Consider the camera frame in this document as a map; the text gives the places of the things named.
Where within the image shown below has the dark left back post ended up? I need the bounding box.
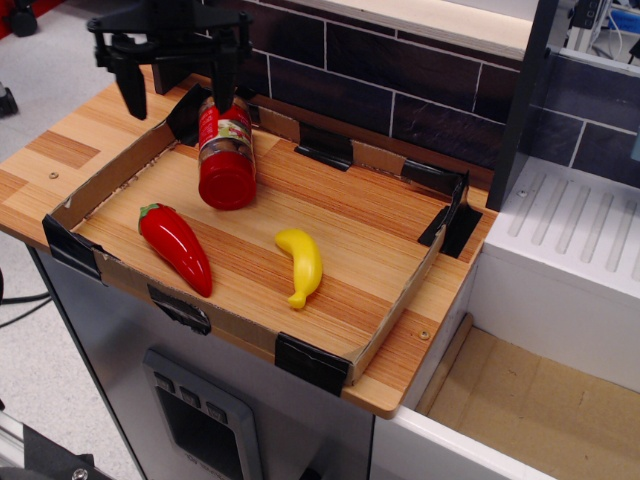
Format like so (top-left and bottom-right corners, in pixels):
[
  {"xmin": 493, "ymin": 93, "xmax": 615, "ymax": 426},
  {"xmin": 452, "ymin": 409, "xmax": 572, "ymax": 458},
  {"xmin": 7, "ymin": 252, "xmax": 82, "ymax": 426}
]
[{"xmin": 151, "ymin": 62, "xmax": 210, "ymax": 95}]

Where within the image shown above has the yellow toy banana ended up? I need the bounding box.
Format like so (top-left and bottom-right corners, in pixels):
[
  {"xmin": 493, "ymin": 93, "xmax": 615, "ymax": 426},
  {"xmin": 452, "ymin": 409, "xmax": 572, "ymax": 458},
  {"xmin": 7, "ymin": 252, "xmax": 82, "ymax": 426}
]
[{"xmin": 275, "ymin": 228, "xmax": 323, "ymax": 309}]

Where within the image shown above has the red-lidded spice bottle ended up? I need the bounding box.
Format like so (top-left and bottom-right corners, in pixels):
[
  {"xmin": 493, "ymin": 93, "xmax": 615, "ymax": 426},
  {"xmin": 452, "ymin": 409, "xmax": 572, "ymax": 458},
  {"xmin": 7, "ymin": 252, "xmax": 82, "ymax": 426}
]
[{"xmin": 198, "ymin": 96, "xmax": 257, "ymax": 210}]

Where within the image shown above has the taped cardboard fence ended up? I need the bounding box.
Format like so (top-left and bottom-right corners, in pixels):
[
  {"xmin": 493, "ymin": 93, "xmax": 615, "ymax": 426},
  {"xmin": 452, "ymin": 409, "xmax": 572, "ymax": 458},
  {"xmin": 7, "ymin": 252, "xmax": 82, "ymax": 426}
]
[{"xmin": 43, "ymin": 78, "xmax": 495, "ymax": 410}]

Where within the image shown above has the dark grey vertical post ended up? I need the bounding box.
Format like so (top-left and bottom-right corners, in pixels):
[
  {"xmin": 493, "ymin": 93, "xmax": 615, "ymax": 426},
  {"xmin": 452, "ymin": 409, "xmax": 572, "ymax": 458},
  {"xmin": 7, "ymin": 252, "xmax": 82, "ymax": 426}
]
[{"xmin": 486, "ymin": 1, "xmax": 558, "ymax": 211}]

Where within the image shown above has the white toy sink unit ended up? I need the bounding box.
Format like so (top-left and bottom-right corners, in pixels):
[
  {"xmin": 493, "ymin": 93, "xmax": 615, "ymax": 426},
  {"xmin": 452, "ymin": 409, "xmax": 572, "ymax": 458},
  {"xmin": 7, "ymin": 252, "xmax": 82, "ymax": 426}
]
[{"xmin": 370, "ymin": 159, "xmax": 639, "ymax": 479}]

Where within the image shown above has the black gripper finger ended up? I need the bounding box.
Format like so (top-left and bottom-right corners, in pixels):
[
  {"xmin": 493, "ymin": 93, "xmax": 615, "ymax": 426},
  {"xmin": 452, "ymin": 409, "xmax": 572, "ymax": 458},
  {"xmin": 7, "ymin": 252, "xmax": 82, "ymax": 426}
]
[
  {"xmin": 211, "ymin": 37, "xmax": 237, "ymax": 112},
  {"xmin": 112, "ymin": 53, "xmax": 147, "ymax": 120}
]

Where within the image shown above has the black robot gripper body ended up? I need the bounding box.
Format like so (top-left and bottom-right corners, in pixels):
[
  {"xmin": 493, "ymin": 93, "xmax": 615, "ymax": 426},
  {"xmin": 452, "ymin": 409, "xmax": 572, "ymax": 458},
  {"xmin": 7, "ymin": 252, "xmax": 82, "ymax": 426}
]
[{"xmin": 87, "ymin": 1, "xmax": 252, "ymax": 65}]

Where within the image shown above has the red toy chili pepper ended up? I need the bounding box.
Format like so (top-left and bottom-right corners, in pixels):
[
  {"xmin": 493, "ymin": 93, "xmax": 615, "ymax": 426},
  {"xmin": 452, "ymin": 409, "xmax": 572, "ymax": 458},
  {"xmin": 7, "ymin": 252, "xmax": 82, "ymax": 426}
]
[{"xmin": 138, "ymin": 203, "xmax": 213, "ymax": 297}]

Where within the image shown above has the black floor cable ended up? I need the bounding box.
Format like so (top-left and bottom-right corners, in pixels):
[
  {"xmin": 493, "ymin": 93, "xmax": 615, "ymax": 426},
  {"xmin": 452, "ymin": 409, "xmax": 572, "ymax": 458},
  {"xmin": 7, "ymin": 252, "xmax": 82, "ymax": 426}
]
[{"xmin": 0, "ymin": 292, "xmax": 53, "ymax": 329}]

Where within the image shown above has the grey dishwasher control panel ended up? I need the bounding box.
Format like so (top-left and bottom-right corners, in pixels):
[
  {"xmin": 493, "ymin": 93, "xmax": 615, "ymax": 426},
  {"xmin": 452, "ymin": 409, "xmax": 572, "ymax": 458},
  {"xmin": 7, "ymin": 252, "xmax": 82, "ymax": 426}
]
[{"xmin": 143, "ymin": 350, "xmax": 264, "ymax": 479}]

